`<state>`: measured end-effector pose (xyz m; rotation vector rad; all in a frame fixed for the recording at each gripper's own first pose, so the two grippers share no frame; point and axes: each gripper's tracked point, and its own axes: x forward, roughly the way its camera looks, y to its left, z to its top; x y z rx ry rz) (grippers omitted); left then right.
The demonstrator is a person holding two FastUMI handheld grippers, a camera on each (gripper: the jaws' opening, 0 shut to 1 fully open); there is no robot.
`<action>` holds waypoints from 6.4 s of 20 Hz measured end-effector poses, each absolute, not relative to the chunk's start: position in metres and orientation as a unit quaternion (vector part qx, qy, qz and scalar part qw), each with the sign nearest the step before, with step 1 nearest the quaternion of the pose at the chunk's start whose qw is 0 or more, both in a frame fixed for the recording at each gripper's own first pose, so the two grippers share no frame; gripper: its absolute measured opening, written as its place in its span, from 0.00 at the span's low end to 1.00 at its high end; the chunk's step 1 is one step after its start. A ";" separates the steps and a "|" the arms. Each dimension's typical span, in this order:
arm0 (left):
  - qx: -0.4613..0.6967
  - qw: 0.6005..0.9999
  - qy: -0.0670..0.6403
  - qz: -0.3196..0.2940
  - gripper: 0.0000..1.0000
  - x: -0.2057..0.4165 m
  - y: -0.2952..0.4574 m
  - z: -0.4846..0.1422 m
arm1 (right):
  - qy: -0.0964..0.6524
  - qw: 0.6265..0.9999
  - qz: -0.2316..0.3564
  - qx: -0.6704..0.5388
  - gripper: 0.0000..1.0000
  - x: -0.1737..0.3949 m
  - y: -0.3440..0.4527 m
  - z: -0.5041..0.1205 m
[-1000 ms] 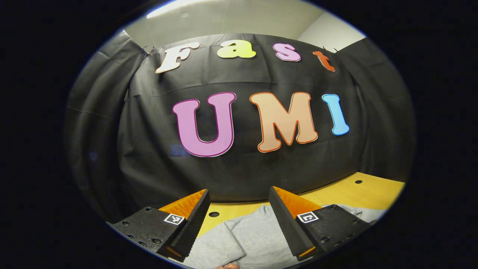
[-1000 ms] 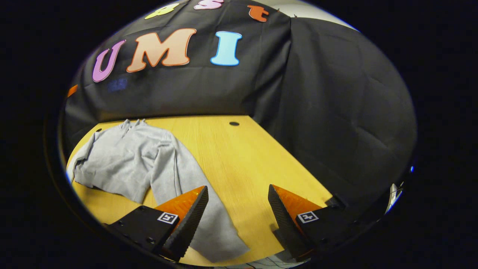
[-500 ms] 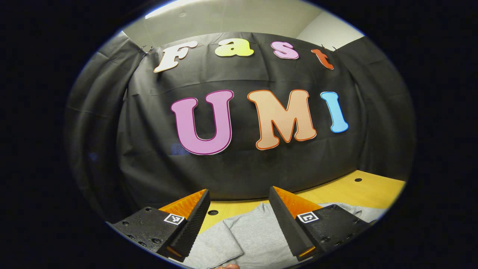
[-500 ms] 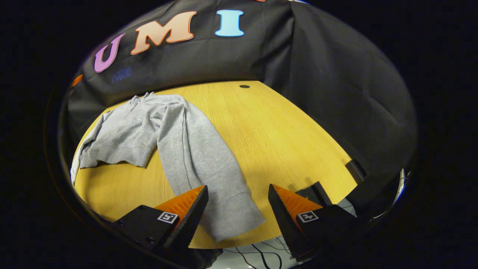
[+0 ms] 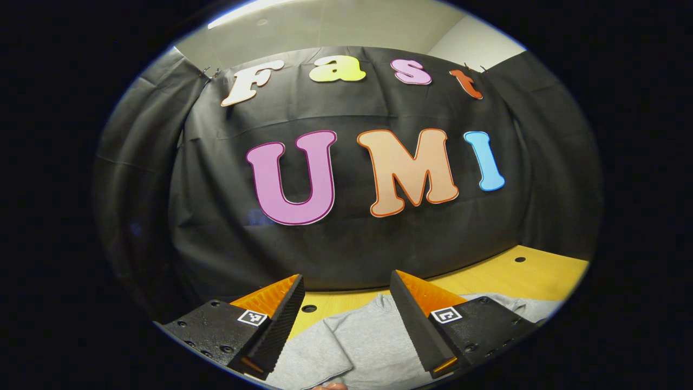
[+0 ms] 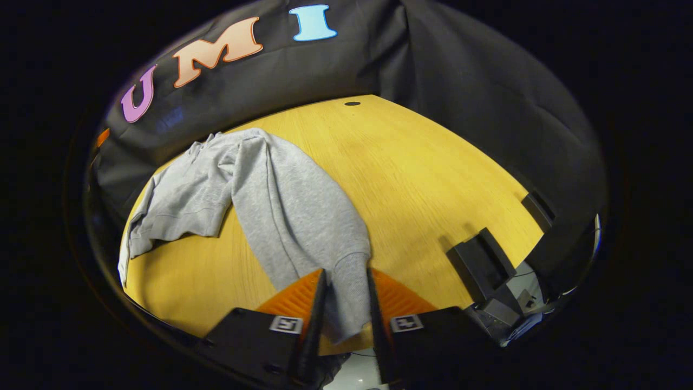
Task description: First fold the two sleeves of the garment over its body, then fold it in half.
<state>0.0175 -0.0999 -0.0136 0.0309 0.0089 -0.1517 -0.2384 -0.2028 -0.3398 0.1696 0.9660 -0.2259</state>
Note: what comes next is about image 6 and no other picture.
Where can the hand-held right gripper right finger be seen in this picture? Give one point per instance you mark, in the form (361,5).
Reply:
(377,325)

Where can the black plastic bracket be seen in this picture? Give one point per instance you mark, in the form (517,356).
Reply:
(479,265)

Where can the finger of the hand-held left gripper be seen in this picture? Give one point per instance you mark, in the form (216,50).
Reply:
(102,137)

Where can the grey metal base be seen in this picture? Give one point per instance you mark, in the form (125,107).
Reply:
(509,317)

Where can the grey sweatshirt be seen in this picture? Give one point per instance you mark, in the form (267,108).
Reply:
(287,206)

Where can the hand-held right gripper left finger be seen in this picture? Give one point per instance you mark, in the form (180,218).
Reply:
(314,325)

